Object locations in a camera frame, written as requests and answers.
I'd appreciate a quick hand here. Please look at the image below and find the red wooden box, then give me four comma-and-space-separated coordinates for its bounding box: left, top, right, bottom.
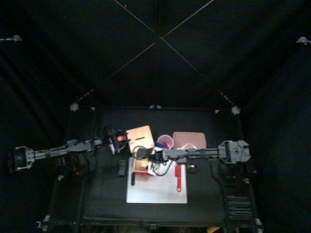
131, 157, 154, 177

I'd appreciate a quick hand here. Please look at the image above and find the green seaweed sushi roll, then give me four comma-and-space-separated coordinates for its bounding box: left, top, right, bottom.
117, 159, 129, 177

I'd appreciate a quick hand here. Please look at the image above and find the blue grey bowl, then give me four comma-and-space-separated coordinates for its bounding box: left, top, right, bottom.
109, 130, 129, 154

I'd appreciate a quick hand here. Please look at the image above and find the red toy knife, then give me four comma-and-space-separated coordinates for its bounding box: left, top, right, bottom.
174, 163, 185, 193

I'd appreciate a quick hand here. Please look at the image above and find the white cutting board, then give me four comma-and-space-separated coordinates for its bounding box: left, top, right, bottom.
126, 157, 189, 204

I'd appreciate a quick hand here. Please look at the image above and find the pink brown tray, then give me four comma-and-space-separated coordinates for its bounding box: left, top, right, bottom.
171, 131, 209, 151

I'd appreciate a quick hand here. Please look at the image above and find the black sheet white text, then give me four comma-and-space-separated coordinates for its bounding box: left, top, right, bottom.
223, 194, 255, 226

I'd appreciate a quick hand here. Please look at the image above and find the thin diagonal brace wire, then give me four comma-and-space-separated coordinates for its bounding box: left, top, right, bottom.
113, 0, 241, 112
77, 0, 215, 106

